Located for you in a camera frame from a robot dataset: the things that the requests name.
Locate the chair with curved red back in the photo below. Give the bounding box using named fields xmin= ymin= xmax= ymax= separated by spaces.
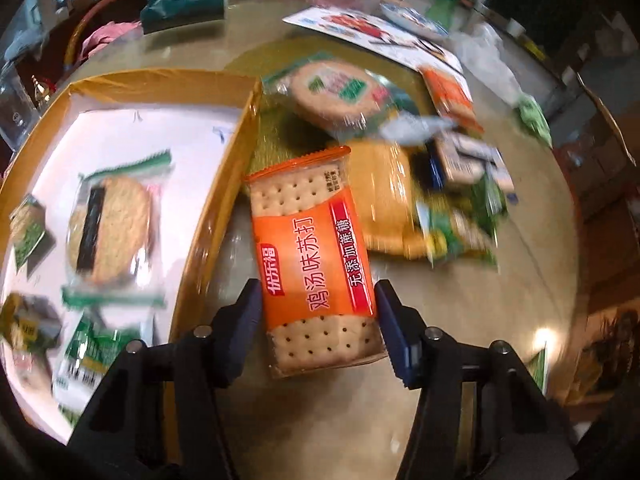
xmin=65 ymin=0 xmax=151 ymax=67

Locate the printed paper flyer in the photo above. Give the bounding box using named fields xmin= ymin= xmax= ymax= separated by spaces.
xmin=282 ymin=7 xmax=464 ymax=74

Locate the crumpled green packet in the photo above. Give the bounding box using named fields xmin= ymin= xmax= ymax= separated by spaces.
xmin=517 ymin=95 xmax=552 ymax=147

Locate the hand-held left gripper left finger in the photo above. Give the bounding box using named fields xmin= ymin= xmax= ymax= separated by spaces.
xmin=67 ymin=278 xmax=263 ymax=480

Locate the white plastic bag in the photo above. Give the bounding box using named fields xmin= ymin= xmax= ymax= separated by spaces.
xmin=452 ymin=22 xmax=522 ymax=107

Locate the round cracker packet dark label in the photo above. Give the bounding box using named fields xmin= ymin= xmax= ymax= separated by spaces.
xmin=61 ymin=149 xmax=175 ymax=307

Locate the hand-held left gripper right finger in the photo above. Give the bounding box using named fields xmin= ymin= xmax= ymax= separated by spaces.
xmin=374 ymin=280 xmax=576 ymax=480

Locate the blue patterned plate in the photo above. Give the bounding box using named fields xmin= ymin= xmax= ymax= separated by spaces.
xmin=380 ymin=1 xmax=449 ymax=41

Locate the silver foil packet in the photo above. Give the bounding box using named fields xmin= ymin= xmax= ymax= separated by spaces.
xmin=379 ymin=114 xmax=457 ymax=147

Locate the clear glass measuring jug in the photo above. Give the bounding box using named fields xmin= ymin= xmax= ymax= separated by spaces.
xmin=0 ymin=67 xmax=42 ymax=151

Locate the pile of green snack packets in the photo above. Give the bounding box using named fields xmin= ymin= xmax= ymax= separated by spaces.
xmin=412 ymin=175 xmax=508 ymax=267

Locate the round cracker packet green label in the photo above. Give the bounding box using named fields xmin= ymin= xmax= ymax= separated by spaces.
xmin=261 ymin=57 xmax=403 ymax=138

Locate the pink cloth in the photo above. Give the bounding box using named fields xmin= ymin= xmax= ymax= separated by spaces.
xmin=80 ymin=21 xmax=144 ymax=59

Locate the small orange cracker packet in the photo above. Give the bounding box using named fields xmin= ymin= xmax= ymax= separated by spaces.
xmin=419 ymin=66 xmax=485 ymax=135

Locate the small green pea packet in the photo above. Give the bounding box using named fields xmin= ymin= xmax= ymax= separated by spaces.
xmin=52 ymin=312 xmax=143 ymax=413
xmin=9 ymin=194 xmax=57 ymax=277

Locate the dark yellow snack packet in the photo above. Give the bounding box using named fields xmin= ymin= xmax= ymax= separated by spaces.
xmin=0 ymin=291 xmax=65 ymax=361

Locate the yellow-taped cardboard tray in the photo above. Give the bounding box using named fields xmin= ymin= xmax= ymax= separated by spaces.
xmin=0 ymin=67 xmax=264 ymax=446

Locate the dark green tissue pack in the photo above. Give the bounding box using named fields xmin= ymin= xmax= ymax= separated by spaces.
xmin=140 ymin=0 xmax=232 ymax=34

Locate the large orange square cracker packet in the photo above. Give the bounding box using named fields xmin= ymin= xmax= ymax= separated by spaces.
xmin=244 ymin=146 xmax=388 ymax=380

